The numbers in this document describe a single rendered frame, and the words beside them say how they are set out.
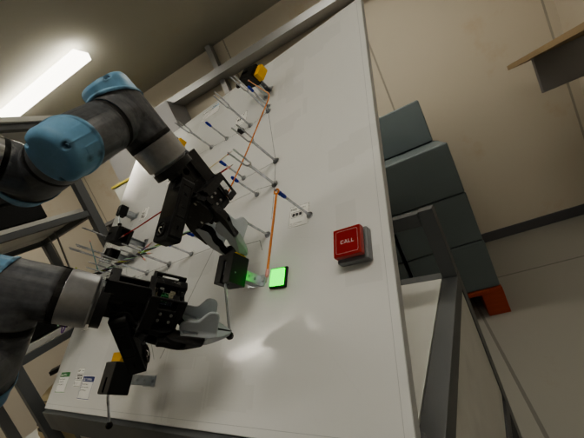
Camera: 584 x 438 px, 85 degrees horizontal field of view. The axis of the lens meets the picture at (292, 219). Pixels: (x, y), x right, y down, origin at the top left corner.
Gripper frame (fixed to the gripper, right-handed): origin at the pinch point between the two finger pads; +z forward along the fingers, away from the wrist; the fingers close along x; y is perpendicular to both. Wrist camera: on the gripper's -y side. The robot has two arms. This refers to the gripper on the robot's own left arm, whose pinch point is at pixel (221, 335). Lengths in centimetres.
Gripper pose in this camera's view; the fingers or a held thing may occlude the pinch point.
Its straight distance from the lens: 60.0
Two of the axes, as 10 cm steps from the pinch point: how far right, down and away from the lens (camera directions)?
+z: 8.5, 3.1, 4.3
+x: -3.1, -3.7, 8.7
